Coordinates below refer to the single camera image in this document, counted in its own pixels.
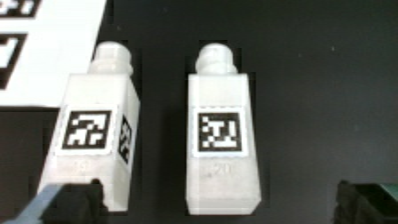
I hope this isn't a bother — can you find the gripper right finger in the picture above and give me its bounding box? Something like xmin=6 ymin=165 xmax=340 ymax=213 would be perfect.
xmin=333 ymin=181 xmax=398 ymax=224

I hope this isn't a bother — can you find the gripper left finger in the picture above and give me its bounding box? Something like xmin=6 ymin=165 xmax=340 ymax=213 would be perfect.
xmin=13 ymin=179 xmax=111 ymax=224

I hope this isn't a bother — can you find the white table leg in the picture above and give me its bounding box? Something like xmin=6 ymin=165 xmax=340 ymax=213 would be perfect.
xmin=186 ymin=43 xmax=262 ymax=215
xmin=40 ymin=42 xmax=141 ymax=212

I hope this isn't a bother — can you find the white sheet with tags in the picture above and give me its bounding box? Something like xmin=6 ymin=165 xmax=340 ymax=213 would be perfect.
xmin=0 ymin=0 xmax=107 ymax=107

